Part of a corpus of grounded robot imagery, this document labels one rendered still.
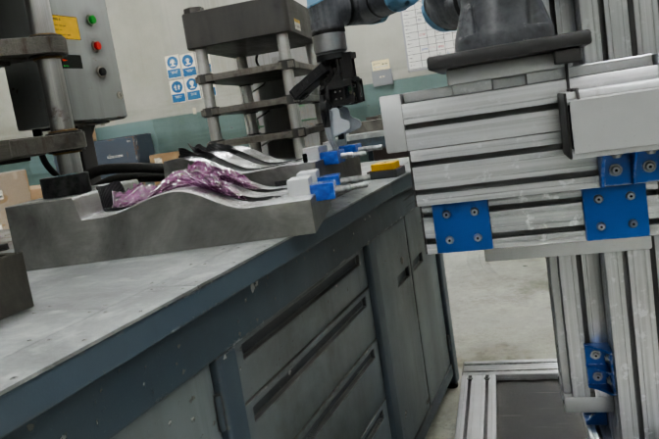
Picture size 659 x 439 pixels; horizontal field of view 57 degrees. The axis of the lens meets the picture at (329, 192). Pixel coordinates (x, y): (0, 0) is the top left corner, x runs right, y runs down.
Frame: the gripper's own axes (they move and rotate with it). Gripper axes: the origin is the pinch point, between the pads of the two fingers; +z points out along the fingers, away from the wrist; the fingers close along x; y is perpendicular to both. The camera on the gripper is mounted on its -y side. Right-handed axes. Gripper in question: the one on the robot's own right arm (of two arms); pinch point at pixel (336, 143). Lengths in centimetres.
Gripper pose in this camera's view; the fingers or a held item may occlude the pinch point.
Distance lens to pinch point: 141.1
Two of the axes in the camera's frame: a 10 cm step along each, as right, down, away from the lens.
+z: 1.5, 9.8, 1.2
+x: 3.8, -1.7, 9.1
